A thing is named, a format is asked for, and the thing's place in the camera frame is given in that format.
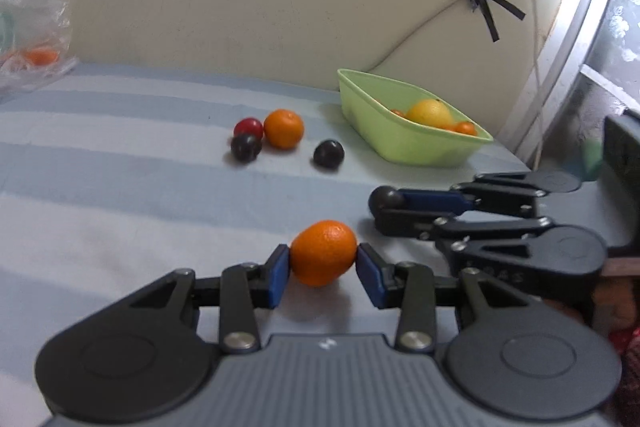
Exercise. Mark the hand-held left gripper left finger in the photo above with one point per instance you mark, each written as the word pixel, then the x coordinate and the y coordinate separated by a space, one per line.
pixel 277 277

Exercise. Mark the large mandarin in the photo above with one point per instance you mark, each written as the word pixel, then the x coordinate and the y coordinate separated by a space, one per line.
pixel 323 259

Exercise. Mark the white window frame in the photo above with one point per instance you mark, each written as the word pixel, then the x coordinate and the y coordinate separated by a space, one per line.
pixel 570 57

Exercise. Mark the small mandarin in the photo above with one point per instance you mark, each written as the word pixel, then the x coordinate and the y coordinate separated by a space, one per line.
pixel 283 129

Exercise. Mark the striped bed sheet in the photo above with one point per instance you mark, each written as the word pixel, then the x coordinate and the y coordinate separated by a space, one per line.
pixel 150 217

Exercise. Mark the dark red tomato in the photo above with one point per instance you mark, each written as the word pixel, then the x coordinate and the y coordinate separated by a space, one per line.
pixel 248 127

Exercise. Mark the dark box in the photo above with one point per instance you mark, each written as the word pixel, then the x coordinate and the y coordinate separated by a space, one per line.
pixel 622 147

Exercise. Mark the orange fruit in bag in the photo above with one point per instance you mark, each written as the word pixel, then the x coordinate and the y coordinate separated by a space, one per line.
pixel 40 56

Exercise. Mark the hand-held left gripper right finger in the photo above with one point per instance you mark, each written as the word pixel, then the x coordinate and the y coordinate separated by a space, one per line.
pixel 369 277

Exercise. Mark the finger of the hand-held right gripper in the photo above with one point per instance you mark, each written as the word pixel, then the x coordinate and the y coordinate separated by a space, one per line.
pixel 435 200
pixel 400 222

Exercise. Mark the dark purple cherry tomato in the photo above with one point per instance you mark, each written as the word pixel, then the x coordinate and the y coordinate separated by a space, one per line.
pixel 385 199

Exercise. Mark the large yellow lemon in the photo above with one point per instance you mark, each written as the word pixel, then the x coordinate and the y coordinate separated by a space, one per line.
pixel 429 113

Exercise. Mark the green object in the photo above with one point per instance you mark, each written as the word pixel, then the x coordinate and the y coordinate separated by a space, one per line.
pixel 593 159

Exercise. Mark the green plastic basket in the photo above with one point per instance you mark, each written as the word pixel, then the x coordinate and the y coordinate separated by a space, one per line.
pixel 400 142

